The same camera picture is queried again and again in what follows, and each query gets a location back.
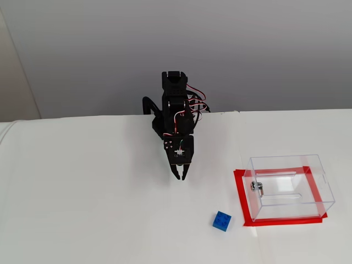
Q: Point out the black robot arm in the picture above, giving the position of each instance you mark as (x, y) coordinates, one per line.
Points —
(173, 90)

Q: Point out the black wrist camera board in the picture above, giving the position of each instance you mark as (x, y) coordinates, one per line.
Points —
(181, 156)

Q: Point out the blue lego brick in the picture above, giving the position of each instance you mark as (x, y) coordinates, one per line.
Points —
(221, 220)

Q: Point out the black table clamp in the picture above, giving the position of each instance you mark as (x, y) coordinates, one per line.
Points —
(147, 103)

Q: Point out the red tape frame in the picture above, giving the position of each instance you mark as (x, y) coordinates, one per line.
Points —
(239, 192)

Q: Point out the silver metal lock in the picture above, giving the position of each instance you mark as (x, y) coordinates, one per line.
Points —
(257, 187)

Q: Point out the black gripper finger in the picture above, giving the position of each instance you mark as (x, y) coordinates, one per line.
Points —
(185, 170)
(176, 171)

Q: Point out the transparent plastic box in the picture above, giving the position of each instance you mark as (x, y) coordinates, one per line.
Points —
(275, 162)

